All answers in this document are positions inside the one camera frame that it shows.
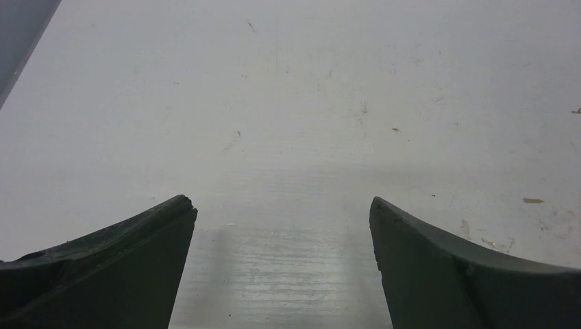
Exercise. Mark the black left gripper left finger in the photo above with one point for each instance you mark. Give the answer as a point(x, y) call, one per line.
point(123, 276)

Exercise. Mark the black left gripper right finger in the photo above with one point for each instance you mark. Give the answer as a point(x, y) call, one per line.
point(435, 279)

